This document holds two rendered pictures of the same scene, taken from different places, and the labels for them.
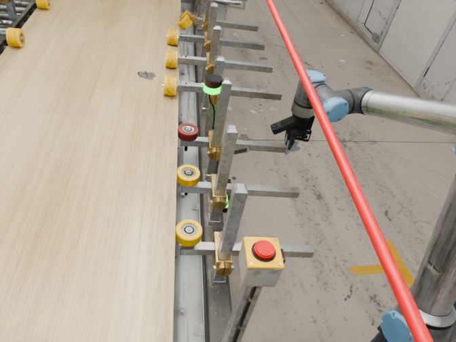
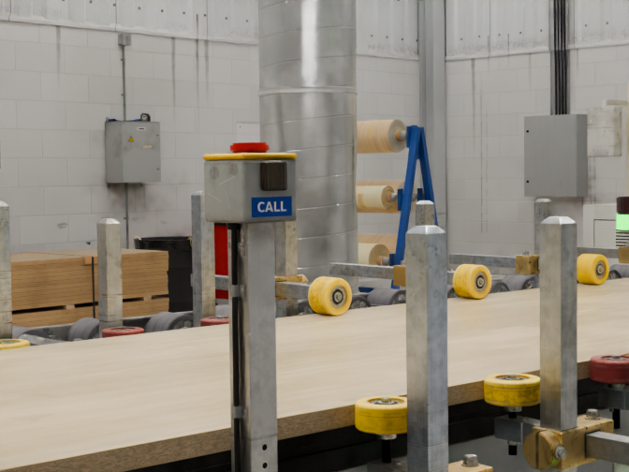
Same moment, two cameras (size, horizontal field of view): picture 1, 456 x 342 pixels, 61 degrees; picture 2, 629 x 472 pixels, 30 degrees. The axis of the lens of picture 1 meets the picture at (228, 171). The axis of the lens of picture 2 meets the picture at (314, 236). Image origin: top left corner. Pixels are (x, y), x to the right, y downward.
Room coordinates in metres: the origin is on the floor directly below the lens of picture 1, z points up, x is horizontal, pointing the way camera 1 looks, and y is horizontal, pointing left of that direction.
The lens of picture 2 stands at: (-0.05, -1.20, 1.20)
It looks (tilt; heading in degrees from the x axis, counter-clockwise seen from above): 3 degrees down; 62
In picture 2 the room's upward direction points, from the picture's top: 1 degrees counter-clockwise
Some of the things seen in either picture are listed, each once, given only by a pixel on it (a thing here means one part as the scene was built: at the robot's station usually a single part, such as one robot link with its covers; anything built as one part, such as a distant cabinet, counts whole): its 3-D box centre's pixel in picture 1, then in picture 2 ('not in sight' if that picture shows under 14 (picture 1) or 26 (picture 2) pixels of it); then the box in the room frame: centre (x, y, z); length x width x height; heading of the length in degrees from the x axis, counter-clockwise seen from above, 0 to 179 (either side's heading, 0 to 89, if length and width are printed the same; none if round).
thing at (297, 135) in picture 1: (299, 125); not in sight; (1.31, -0.24, 0.97); 0.09 x 0.08 x 0.12; 102
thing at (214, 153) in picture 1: (214, 145); not in sight; (1.22, 0.08, 0.85); 0.13 x 0.06 x 0.05; 13
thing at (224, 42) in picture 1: (218, 41); not in sight; (1.98, 0.19, 0.95); 0.50 x 0.04 x 0.04; 103
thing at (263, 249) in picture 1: (264, 250); (249, 151); (0.46, -0.10, 1.22); 0.04 x 0.04 x 0.02
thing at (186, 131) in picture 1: (186, 139); (616, 391); (1.21, 0.19, 0.85); 0.08 x 0.08 x 0.11
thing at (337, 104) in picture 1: (330, 103); not in sight; (1.22, -0.30, 1.14); 0.12 x 0.12 x 0.09; 33
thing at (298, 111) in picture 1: (302, 107); not in sight; (1.31, -0.23, 1.05); 0.10 x 0.09 x 0.05; 12
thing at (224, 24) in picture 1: (227, 24); not in sight; (2.24, 0.18, 0.95); 0.36 x 0.03 x 0.03; 103
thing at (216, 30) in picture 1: (210, 74); not in sight; (1.69, 0.18, 0.90); 0.03 x 0.03 x 0.48; 13
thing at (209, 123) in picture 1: (212, 107); not in sight; (1.44, 0.12, 0.88); 0.03 x 0.03 x 0.48; 13
